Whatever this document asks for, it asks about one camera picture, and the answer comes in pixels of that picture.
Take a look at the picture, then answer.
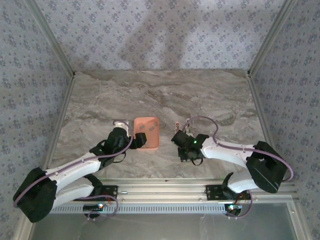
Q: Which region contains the pink plastic tray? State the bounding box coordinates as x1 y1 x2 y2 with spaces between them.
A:
133 116 161 152

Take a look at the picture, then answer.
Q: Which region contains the slotted grey cable duct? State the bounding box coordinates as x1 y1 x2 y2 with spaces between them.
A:
51 202 227 215

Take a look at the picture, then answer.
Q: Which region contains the aluminium table side rail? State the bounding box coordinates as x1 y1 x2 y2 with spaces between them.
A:
41 73 77 173
246 73 276 146

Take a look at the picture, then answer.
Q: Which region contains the aluminium frame post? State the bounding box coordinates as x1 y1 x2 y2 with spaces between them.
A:
247 0 298 76
26 0 76 77

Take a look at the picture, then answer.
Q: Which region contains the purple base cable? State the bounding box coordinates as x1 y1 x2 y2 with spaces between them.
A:
83 194 120 222
226 191 255 221

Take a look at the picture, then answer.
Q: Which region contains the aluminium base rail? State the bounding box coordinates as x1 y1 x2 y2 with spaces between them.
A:
99 177 300 204

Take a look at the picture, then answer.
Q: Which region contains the grey metal sheet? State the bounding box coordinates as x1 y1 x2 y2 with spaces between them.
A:
27 212 301 240

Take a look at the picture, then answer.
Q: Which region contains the small circuit board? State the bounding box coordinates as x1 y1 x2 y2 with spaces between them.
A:
224 203 243 216
83 203 106 212

